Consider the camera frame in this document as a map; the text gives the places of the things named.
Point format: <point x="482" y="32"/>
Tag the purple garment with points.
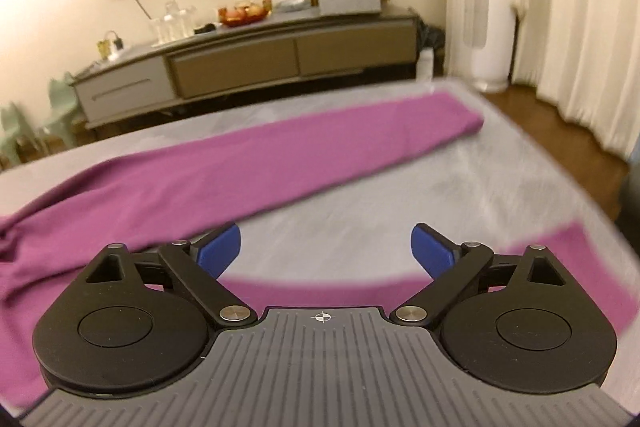
<point x="250" y="167"/>

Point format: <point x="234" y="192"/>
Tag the white tower fan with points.
<point x="492" y="17"/>

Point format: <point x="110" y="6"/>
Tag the clear glass cup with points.
<point x="155" y="33"/>

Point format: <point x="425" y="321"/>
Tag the green child chair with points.
<point x="62" y="112"/>
<point x="15" y="137"/>

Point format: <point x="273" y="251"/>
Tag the small black device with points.
<point x="206" y="29"/>

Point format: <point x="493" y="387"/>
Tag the grey and brown cabinet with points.
<point x="235" y="62"/>

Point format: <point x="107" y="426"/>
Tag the pale blue dish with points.
<point x="291" y="5"/>

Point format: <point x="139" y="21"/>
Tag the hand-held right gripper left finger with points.
<point x="220" y="252"/>

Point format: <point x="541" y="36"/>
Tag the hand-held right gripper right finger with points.
<point x="430" y="252"/>

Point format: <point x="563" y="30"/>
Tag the small yellow container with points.
<point x="107" y="47"/>

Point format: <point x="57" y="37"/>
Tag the white curtain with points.
<point x="580" y="7"/>

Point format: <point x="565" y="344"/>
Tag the white bottle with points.
<point x="425" y="66"/>

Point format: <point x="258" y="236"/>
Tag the grey storage box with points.
<point x="350" y="2"/>

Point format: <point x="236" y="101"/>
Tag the black bag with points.
<point x="432" y="38"/>

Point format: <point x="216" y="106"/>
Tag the orange fruit bowl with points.
<point x="245" y="13"/>

